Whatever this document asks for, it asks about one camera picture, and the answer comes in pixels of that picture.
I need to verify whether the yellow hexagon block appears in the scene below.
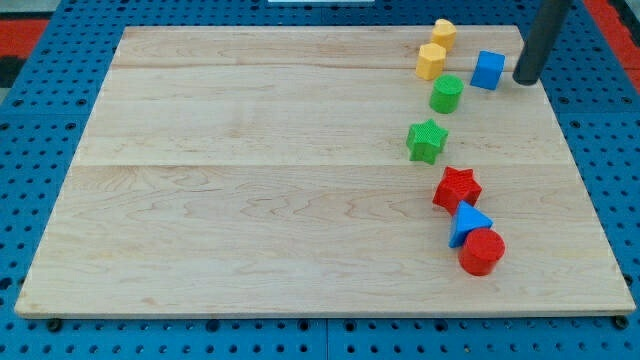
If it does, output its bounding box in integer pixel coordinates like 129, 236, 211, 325
415, 43, 447, 80

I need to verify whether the green cylinder block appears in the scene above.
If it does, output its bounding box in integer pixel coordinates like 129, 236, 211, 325
429, 74, 464, 114

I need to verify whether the red star block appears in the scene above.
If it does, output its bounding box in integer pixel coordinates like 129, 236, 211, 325
432, 166, 483, 215

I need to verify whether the blue triangle block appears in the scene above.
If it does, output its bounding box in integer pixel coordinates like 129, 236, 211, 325
448, 201, 494, 248

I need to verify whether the yellow heart block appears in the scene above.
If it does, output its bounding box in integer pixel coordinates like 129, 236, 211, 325
430, 19, 457, 52

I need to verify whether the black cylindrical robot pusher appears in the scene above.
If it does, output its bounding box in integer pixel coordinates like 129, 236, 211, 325
512, 0, 572, 86

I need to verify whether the green star block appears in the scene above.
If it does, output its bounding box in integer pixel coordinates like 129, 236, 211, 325
406, 119, 449, 165

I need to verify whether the blue cube block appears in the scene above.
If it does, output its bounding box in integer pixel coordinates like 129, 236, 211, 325
470, 50, 506, 90

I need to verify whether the light wooden board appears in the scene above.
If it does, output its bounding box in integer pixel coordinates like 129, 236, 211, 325
15, 26, 635, 319

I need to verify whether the red cylinder block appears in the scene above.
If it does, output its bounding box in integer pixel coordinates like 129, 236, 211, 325
458, 228, 506, 276

